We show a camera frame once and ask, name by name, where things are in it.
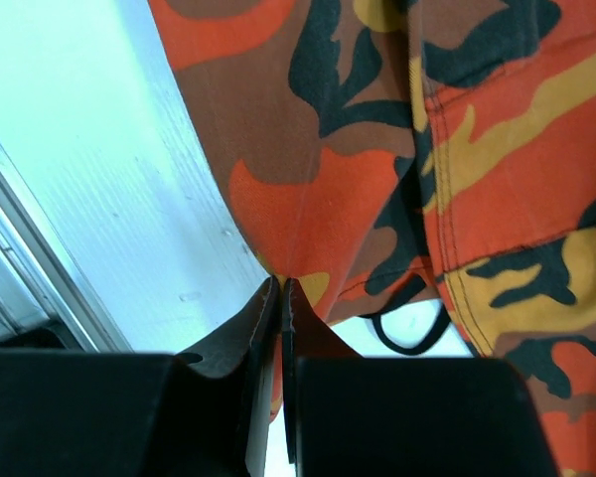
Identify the aluminium rail frame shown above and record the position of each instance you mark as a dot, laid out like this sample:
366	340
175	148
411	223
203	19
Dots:
41	287

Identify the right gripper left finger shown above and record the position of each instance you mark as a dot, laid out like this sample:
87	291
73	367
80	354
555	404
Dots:
201	412

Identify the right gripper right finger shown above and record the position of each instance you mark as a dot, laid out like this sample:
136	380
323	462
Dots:
347	415

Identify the orange camouflage trousers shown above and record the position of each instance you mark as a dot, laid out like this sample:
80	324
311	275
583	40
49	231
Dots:
383	150

